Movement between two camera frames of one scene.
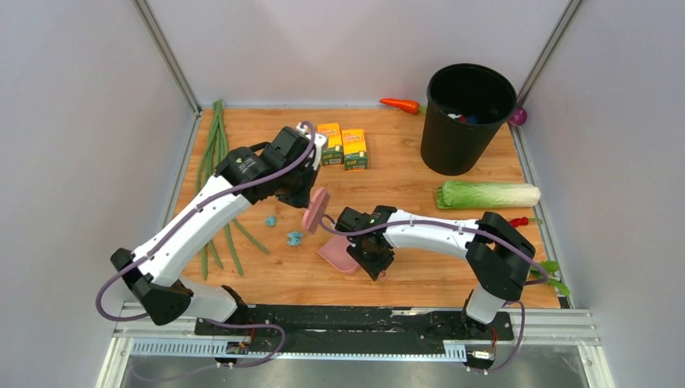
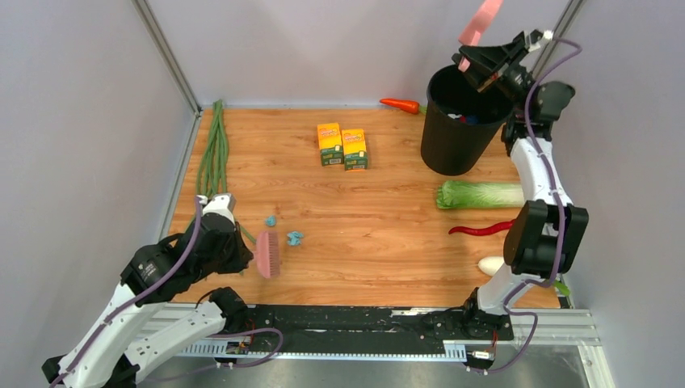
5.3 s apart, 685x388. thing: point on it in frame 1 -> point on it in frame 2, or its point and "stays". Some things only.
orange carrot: x=408 y=106 stays
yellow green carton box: x=355 y=149 stays
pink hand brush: x=312 y=217 -> x=268 y=254
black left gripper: x=303 y=200 -> x=243 y=257
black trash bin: x=468 y=106 stays
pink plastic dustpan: x=334 y=251 -> x=485 y=14
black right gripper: x=373 y=268 -> x=489 y=65
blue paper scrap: x=294 y=238 stays
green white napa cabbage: x=470 y=194 stays
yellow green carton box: x=333 y=153 stays
